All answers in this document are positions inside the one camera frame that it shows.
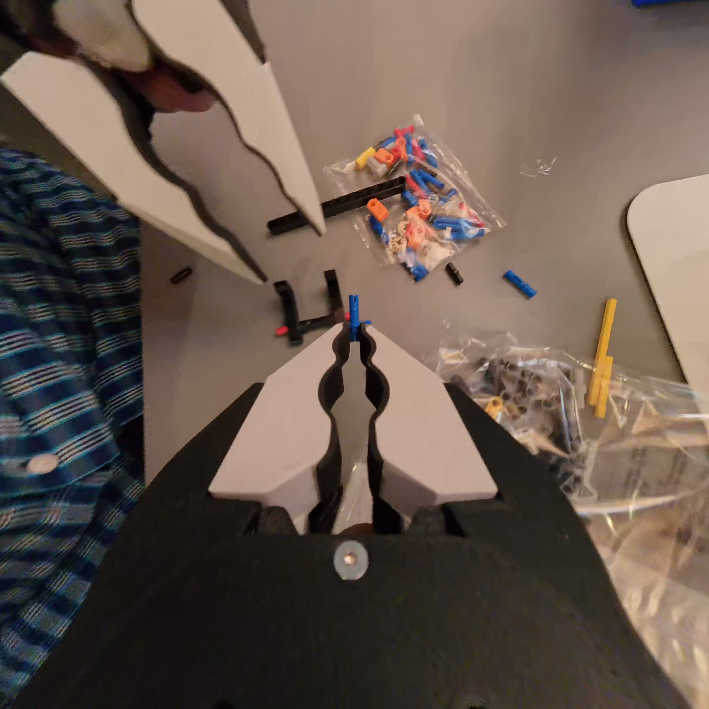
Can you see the yellow lego axle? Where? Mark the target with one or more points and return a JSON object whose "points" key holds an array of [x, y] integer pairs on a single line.
{"points": [[605, 354]]}

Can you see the long black lego beam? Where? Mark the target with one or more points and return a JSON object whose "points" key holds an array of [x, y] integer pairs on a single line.
{"points": [[354, 200]]}

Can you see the person in blue plaid shirt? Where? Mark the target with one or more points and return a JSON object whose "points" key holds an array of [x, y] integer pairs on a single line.
{"points": [[61, 343]]}

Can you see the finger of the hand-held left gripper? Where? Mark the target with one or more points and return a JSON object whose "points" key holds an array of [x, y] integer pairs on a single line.
{"points": [[83, 127], [232, 88]]}

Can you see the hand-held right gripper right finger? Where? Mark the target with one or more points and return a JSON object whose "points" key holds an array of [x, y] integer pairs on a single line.
{"points": [[426, 443]]}

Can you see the large clear bag of lego parts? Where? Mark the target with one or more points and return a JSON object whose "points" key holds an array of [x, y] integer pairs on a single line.
{"points": [[626, 476]]}

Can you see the blue lego pin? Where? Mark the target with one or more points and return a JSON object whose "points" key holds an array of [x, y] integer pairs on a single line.
{"points": [[520, 284], [354, 313]]}

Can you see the small black lego pin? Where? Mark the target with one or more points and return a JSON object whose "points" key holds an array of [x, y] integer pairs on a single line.
{"points": [[454, 273], [181, 275]]}

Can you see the white desk stand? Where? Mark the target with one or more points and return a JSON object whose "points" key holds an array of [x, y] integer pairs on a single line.
{"points": [[676, 260]]}

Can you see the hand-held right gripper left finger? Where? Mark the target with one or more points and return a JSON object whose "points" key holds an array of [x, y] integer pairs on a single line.
{"points": [[277, 437]]}

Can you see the blue plastic bin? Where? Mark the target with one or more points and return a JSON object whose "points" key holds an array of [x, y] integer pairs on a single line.
{"points": [[673, 3]]}

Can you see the small bag of coloured lego pieces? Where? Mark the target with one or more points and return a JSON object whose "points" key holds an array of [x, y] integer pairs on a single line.
{"points": [[421, 205]]}

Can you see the person's left hand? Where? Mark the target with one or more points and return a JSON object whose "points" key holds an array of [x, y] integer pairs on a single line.
{"points": [[180, 97]]}

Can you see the clear plastic scrap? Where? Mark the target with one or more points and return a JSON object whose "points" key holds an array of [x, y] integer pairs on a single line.
{"points": [[536, 168]]}

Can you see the black lego frame assembly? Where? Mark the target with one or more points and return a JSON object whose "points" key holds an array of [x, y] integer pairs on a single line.
{"points": [[291, 315]]}

